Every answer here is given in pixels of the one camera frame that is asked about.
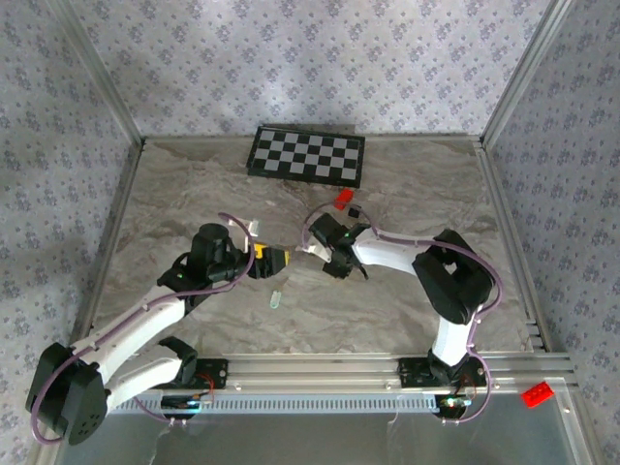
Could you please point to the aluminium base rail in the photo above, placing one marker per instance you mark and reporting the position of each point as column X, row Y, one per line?
column 315, row 370

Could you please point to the black and white chessboard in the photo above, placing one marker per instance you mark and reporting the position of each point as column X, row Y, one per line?
column 305, row 155

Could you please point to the aluminium table side rail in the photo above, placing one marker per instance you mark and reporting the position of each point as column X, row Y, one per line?
column 508, row 232
column 114, row 232

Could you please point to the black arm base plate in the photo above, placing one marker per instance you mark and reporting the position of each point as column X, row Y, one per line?
column 213, row 370
column 412, row 373

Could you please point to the small black cube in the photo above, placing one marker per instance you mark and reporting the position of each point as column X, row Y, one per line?
column 355, row 211

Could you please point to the red toy brick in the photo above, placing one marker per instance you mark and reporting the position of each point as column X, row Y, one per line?
column 536, row 394

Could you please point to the grey metal sheet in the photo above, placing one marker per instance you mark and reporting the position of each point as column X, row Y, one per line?
column 315, row 441

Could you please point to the controller circuit board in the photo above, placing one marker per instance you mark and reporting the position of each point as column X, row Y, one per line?
column 455, row 404
column 186, row 403

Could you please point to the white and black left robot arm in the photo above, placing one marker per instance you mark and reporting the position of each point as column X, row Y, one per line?
column 126, row 329

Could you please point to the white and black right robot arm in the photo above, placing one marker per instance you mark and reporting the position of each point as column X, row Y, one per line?
column 397, row 257

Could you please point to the small red block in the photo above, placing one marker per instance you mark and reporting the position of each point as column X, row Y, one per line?
column 345, row 196

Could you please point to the aluminium frame post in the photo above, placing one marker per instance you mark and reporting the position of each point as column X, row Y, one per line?
column 102, row 72
column 525, row 72

